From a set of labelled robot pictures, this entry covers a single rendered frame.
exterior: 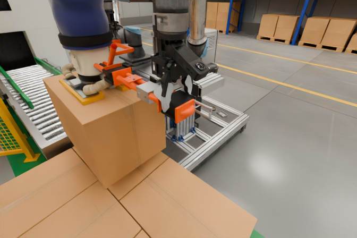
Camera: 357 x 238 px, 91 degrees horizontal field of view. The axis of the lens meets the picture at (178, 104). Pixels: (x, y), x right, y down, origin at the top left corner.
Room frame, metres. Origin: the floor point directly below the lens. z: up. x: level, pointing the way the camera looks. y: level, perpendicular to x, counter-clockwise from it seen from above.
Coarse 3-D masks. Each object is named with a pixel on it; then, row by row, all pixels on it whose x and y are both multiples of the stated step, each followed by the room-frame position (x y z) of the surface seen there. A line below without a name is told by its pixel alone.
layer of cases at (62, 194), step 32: (64, 160) 0.80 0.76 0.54; (160, 160) 0.80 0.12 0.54; (0, 192) 0.58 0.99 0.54; (32, 192) 0.58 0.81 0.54; (64, 192) 0.58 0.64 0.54; (96, 192) 0.58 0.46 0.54; (128, 192) 0.58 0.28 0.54; (160, 192) 0.58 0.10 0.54; (192, 192) 0.58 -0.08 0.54; (0, 224) 0.42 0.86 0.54; (32, 224) 0.42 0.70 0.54; (64, 224) 0.42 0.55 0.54; (96, 224) 0.42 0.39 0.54; (128, 224) 0.42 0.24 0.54; (160, 224) 0.42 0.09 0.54; (192, 224) 0.42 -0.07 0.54; (224, 224) 0.42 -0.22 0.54
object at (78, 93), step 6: (72, 78) 0.84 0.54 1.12; (66, 84) 0.82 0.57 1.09; (84, 84) 0.76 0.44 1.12; (72, 90) 0.76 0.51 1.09; (78, 90) 0.75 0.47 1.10; (78, 96) 0.70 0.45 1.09; (84, 96) 0.69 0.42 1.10; (90, 96) 0.70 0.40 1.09; (96, 96) 0.70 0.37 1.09; (102, 96) 0.71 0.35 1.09; (84, 102) 0.65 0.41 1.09; (90, 102) 0.67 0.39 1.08
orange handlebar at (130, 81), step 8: (128, 48) 1.07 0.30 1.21; (96, 64) 0.78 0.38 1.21; (104, 64) 0.80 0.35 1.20; (120, 80) 0.62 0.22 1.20; (128, 80) 0.59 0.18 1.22; (136, 80) 0.60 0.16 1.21; (128, 88) 0.58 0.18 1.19; (152, 96) 0.49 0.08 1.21; (184, 112) 0.40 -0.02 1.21; (192, 112) 0.41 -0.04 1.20
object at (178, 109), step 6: (174, 90) 0.50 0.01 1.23; (174, 96) 0.46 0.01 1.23; (180, 96) 0.46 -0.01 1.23; (186, 96) 0.46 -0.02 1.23; (174, 102) 0.42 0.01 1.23; (180, 102) 0.42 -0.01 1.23; (186, 102) 0.42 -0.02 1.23; (192, 102) 0.43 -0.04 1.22; (174, 108) 0.41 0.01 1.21; (180, 108) 0.40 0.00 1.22; (186, 108) 0.42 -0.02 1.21; (168, 114) 0.42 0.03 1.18; (174, 114) 0.41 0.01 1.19; (180, 114) 0.40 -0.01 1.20; (174, 120) 0.40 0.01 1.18; (180, 120) 0.40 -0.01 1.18
